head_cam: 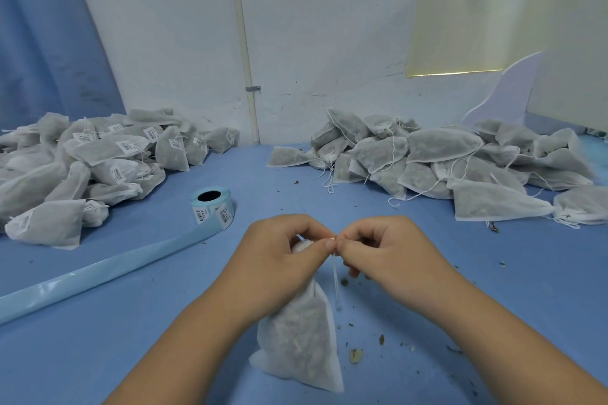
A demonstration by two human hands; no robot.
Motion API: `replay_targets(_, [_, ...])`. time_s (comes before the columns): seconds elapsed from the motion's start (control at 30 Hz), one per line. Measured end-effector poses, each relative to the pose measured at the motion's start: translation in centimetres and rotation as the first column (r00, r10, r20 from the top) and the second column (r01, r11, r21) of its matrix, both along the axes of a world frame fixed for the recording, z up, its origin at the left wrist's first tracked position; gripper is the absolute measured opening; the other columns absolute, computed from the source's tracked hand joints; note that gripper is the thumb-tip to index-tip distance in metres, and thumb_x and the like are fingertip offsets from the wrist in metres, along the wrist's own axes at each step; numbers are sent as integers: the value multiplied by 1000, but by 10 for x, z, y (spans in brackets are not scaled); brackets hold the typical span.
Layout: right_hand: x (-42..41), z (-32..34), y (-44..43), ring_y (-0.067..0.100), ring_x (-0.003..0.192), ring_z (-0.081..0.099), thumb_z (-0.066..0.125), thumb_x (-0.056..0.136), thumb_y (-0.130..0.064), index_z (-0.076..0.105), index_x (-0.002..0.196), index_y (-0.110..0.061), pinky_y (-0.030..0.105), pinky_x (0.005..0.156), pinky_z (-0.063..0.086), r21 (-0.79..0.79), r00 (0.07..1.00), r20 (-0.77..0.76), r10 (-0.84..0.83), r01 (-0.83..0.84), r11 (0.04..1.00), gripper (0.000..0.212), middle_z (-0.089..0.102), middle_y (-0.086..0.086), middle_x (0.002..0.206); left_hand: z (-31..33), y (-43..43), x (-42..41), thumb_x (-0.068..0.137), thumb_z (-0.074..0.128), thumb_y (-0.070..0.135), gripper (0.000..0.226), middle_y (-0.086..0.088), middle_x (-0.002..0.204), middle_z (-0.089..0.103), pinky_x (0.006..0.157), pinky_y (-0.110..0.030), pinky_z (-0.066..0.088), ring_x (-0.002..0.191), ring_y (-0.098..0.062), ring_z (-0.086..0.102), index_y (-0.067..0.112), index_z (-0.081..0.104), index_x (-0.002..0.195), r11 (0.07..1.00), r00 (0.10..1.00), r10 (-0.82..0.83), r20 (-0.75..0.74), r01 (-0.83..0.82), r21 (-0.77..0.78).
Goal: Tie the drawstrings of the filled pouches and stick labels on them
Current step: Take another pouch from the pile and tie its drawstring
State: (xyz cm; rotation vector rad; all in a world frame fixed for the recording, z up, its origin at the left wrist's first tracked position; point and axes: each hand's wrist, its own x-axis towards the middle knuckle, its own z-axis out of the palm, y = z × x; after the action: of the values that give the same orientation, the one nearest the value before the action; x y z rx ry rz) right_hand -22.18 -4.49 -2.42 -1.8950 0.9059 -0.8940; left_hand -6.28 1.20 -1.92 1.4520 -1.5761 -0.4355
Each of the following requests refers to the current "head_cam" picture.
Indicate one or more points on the person's left hand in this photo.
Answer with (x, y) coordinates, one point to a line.
(271, 267)

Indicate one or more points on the person's right hand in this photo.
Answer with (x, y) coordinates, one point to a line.
(399, 257)

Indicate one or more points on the white herb bag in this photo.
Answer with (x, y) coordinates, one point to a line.
(299, 338)

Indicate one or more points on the blue label roll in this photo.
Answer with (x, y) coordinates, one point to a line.
(214, 208)

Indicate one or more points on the pile of unlabelled herb bags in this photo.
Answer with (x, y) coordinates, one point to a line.
(446, 163)

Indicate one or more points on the pile of labelled herb bags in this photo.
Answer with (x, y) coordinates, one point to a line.
(90, 172)

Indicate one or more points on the person's right forearm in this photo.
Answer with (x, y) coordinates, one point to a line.
(527, 357)

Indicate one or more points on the person's left forearm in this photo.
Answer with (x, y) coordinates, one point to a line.
(166, 362)

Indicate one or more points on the dried herb crumb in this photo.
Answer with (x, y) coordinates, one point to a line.
(356, 354)

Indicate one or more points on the grey pipe clamp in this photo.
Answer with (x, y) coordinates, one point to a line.
(253, 89)

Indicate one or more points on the white curved board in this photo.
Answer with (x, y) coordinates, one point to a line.
(503, 91)

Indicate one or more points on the large beige panel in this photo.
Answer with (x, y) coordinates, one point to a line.
(570, 34)

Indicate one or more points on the blue curtain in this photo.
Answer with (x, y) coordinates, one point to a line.
(47, 34)

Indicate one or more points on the white wall pipe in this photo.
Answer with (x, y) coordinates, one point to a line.
(242, 30)

